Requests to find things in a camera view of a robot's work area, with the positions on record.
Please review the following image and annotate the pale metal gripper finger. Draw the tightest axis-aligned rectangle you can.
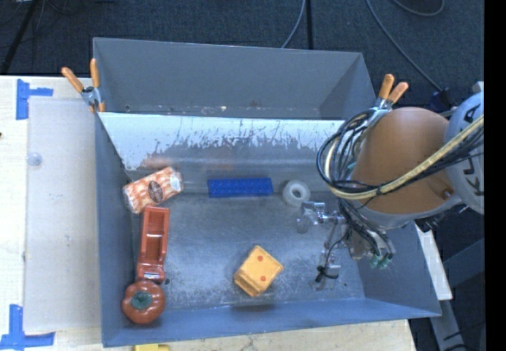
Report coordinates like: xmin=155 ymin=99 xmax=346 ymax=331
xmin=296 ymin=201 xmax=328 ymax=235
xmin=313 ymin=260 xmax=342 ymax=292

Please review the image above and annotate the white tape roll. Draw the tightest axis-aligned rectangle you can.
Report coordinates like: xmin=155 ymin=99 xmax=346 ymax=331
xmin=281 ymin=179 xmax=312 ymax=207

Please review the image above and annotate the yellow block with red dots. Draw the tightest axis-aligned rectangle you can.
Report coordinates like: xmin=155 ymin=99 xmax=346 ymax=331
xmin=232 ymin=245 xmax=285 ymax=298

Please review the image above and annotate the blue flat toy brick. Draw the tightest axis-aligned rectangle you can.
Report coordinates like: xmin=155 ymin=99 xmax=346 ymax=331
xmin=206 ymin=177 xmax=274 ymax=199

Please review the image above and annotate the grey metal bin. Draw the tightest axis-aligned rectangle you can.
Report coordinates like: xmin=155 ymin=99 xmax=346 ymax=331
xmin=91 ymin=36 xmax=443 ymax=349

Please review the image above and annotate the orange and white snack packet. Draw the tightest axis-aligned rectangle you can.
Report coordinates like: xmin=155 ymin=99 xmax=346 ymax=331
xmin=122 ymin=166 xmax=185 ymax=215

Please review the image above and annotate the red-brown tape dispenser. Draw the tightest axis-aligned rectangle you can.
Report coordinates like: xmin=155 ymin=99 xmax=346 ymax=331
xmin=136 ymin=206 xmax=171 ymax=284

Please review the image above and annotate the orange toy pumpkin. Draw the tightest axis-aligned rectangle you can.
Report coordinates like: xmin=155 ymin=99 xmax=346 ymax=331
xmin=120 ymin=279 xmax=167 ymax=326

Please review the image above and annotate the pale flat board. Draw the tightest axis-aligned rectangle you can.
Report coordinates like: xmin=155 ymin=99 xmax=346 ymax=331
xmin=22 ymin=96 xmax=103 ymax=337

